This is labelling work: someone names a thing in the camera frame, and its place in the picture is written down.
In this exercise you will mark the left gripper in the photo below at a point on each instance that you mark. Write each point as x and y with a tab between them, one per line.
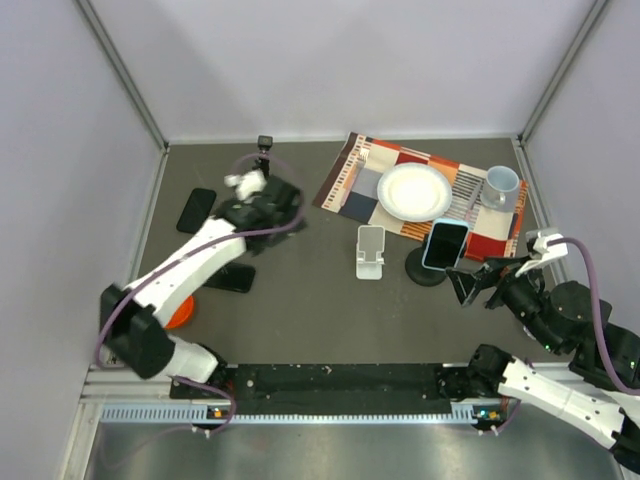
281	235

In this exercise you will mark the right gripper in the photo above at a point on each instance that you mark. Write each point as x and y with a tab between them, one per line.
466	284

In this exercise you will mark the blue case phone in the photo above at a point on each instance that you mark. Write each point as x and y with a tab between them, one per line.
445	244

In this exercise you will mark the black round phone stand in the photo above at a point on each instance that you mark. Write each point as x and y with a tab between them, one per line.
419	274

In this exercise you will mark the black phone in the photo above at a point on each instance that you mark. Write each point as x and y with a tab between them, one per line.
233	277
196	210

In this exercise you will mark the white folding phone stand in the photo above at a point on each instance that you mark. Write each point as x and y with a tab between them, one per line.
370	247

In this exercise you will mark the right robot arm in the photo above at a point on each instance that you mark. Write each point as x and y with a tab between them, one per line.
561	321

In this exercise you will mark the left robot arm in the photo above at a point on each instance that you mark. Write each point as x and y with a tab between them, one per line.
133	319

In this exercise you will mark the patterned orange placemat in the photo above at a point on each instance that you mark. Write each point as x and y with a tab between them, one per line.
351	190

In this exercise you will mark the light blue mug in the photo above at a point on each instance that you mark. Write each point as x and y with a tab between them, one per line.
501	188

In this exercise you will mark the white plate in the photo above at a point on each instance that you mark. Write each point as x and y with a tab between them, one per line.
414	192

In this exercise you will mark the orange bowl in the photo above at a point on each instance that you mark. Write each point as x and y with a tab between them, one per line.
182	315

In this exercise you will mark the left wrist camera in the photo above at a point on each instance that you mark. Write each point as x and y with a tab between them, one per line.
246	185

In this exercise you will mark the black camera stand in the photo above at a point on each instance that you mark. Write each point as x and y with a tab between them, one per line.
262	162

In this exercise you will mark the slotted cable duct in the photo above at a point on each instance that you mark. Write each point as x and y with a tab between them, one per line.
206	414

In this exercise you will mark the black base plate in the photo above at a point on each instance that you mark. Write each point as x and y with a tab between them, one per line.
345	389

